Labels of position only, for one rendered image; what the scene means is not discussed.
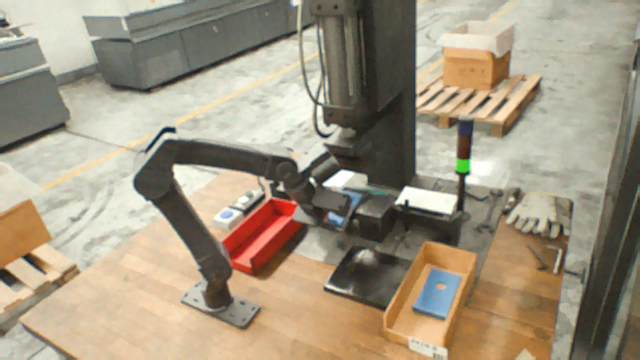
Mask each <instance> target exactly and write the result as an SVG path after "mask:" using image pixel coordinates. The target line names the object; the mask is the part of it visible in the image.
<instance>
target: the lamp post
mask: <svg viewBox="0 0 640 360"><path fill-rule="evenodd" d="M457 119H458V121H460V122H472V121H474V120H475V117H474V116H471V115H461V116H458V118H457ZM454 173H455V174H456V175H458V185H457V201H456V208H454V209H453V211H452V214H453V215H452V218H453V216H454V215H455V214H456V213H457V212H458V211H461V212H462V220H461V221H465V220H470V218H471V213H470V212H469V211H468V210H466V209H464V200H465V187H466V176H468V175H470V173H471V169H470V170H469V171H466V172H460V171H457V170H456V169H455V168H454Z"/></svg>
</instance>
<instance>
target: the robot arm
mask: <svg viewBox="0 0 640 360"><path fill-rule="evenodd" d="M174 165H178V166H189V165H190V166H200V167H208V168H221V169H228V170H235V171H240V172H244V173H249V174H251V175H254V176H259V177H264V179H265V180H268V181H274V182H281V183H283V184H282V186H283V189H284V191H285V192H286V193H287V194H289V195H290V197H291V198H292V199H293V200H294V201H295V202H296V203H297V209H296V212H295V214H294V216H293V220H295V221H297V222H303V223H307V224H310V225H311V226H315V227H321V226H322V224H323V221H327V220H328V218H329V213H331V214H333V215H335V216H337V217H339V218H341V219H344V218H347V217H348V216H349V214H350V211H351V209H352V206H351V203H352V201H353V200H352V199H351V197H350V195H349V194H345V193H340V192H336V191H332V188H331V187H330V186H326V185H323V184H324V183H326V182H327V181H328V180H330V179H331V178H332V177H334V176H335V175H337V174H338V173H339V172H341V171H342V168H341V167H340V165H339V164H338V163H337V161H336V160H335V159H334V157H333V156H332V154H331V153H330V151H329V150H328V149H327V148H326V147H325V146H324V145H323V144H320V145H319V146H317V147H316V148H315V149H313V150H312V151H310V152H309V153H308V154H306V155H305V156H303V155H302V156H301V157H299V158H298V159H297V160H296V161H295V159H294V158H293V156H292V155H291V153H290V152H289V151H288V149H287V148H286V147H285V146H283V145H280V144H275V143H270V142H264V143H259V142H252V143H250V142H237V141H231V140H225V139H219V138H215V137H209V136H204V135H200V134H195V133H192V132H191V131H188V130H184V129H178V128H176V123H175V122H172V121H164V122H163V123H162V124H161V125H160V126H159V127H158V128H157V130H156V131H155V132H154V133H153V135H152V136H151V137H150V138H149V139H148V141H147V142H145V143H144V145H143V146H142V147H141V150H140V151H139V152H138V153H137V155H136V156H135V158H134V174H133V187H134V190H135V191H136V192H137V194H140V195H141V196H142V197H143V198H144V200H145V201H146V202H147V201H150V202H151V203H152V205H153V206H154V207H155V208H156V209H158V210H159V211H160V212H161V214H162V215H163V216H164V217H165V219H166V220H167V222H168V223H169V224H170V226H171V227H172V228H173V230H174V231H175V232H176V234H177V235H178V236H179V238H180V239H181V240H182V242H183V243H184V244H185V246H187V248H188V249H189V250H190V252H191V254H192V258H193V260H194V261H195V263H196V265H197V271H198V272H200V273H201V275H202V278H201V279H199V281H197V282H195V283H194V284H193V286H192V287H191V288H190V289H189V290H188V291H187V292H185V293H184V294H183V295H182V296H181V297H180V301H181V303H183V304H186V305H188V306H190V307H192V308H194V309H196V310H198V311H200V312H203V313H205V314H207V315H209V316H212V317H214V318H216V319H218V320H220V321H222V322H224V323H226V324H231V325H233V326H235V327H237V328H240V329H244V328H245V327H246V326H247V325H248V324H249V323H250V322H251V321H252V320H253V319H254V317H255V316H256V315H257V314H258V313H259V312H260V310H261V308H260V304H258V303H256V302H253V301H251V300H248V299H246V298H242V297H239V296H237V295H234V294H232V292H231V291H230V290H229V286H228V283H227V281H228V280H229V279H230V278H231V276H232V274H233V268H232V264H231V260H230V257H229V253H228V250H227V248H226V247H225V246H224V245H223V243H222V242H221V240H220V239H218V240H217V238H216V237H215V235H214V234H212V233H211V232H210V230H209V229H208V227H207V226H206V224H205V223H204V221H203V220H202V219H201V218H200V217H199V215H198V214H197V212H196V211H195V209H194V208H193V206H192V203H191V202H190V200H189V199H188V197H187V196H186V195H185V194H184V192H183V190H182V188H181V186H180V185H179V183H178V181H177V180H176V178H175V177H174V175H175V171H174V169H173V166H174ZM311 178H312V179H313V180H314V181H310V179H311Z"/></svg>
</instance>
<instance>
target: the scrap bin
mask: <svg viewBox="0 0 640 360"><path fill-rule="evenodd" d="M296 209H297V203H294V202H290V201H286V200H282V199H278V198H274V197H270V198H269V199H268V200H267V201H266V202H265V203H263V204H262V205H261V206H260V207H259V208H258V209H257V210H256V211H254V212H253V213H252V214H251V215H250V216H249V217H248V218H246V219H245V220H244V221H243V222H242V223H241V224H240V225H238V226H237V227H236V228H235V229H234V230H233V231H232V232H230V233H229V234H228V235H227V236H226V237H225V238H224V239H222V240H221V242H222V243H223V245H224V246H225V247H226V248H227V250H228V253H229V257H230V260H231V264H232V268H233V269H234V270H236V271H239V272H244V273H246V274H249V275H252V276H256V275H257V274H258V273H259V272H261V270H262V269H263V268H264V267H265V266H266V265H267V264H268V263H269V262H270V260H271V259H272V258H273V257H274V256H275V255H276V253H277V252H278V251H279V250H280V249H281V248H282V247H283V246H285V245H286V244H287V243H288V242H289V241H290V240H291V239H292V238H293V236H294V235H295V234H296V233H297V231H298V230H299V229H300V228H301V227H302V226H303V225H304V224H305V223H303V222H297V221H295V220H293V216H294V214H295V212H296Z"/></svg>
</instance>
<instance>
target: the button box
mask: <svg viewBox="0 0 640 360"><path fill-rule="evenodd" d="M257 182H258V184H259V185H260V186H261V187H262V188H263V189H262V190H257V191H255V190H251V189H248V190H247V191H245V192H244V194H246V193H248V192H253V193H254V195H253V196H252V197H247V199H248V200H247V201H246V202H244V203H240V202H239V198H241V197H243V196H245V195H244V194H242V195H240V196H239V197H238V198H237V199H235V200H234V201H233V202H232V203H230V204H229V205H228V207H229V208H230V209H234V210H237V211H241V212H243V215H244V218H247V217H248V216H249V215H250V214H251V213H253V212H254V211H255V210H256V209H257V208H258V207H259V206H261V205H262V204H263V203H264V202H265V201H266V194H265V193H263V192H264V191H265V189H266V188H265V186H264V185H263V184H262V183H261V182H260V177H259V176H257Z"/></svg>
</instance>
